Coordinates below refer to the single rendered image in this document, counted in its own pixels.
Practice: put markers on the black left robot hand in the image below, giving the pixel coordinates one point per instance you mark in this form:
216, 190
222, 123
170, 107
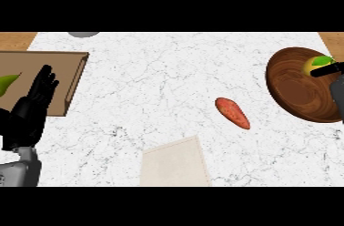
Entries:
31, 114

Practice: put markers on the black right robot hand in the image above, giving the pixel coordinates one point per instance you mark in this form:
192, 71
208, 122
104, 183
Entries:
326, 70

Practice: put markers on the yellow lemon with green leaf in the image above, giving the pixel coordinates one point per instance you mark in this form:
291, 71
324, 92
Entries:
310, 65

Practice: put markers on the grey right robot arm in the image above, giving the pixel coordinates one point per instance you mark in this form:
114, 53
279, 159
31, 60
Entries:
338, 96

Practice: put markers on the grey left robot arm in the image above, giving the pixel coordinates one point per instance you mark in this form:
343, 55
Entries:
22, 169

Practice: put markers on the brown wooden bowl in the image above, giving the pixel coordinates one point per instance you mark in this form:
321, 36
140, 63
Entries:
295, 93

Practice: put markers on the beige placemat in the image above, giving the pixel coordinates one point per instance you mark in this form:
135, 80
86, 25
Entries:
174, 166

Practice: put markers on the green pear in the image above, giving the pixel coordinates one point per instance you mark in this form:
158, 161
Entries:
5, 82

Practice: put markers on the brown wooden cutting board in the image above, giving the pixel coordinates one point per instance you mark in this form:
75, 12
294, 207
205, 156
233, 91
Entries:
67, 65

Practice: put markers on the orange sweet potato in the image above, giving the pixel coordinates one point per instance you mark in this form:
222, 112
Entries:
232, 113

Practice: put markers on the grey round object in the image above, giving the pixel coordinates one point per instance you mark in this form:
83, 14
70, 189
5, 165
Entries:
83, 34

